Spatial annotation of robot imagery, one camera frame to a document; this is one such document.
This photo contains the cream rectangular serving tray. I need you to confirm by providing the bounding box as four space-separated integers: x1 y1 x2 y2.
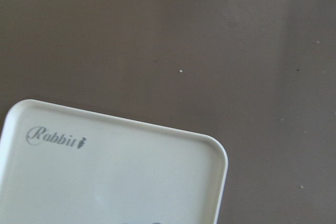
1 100 228 223

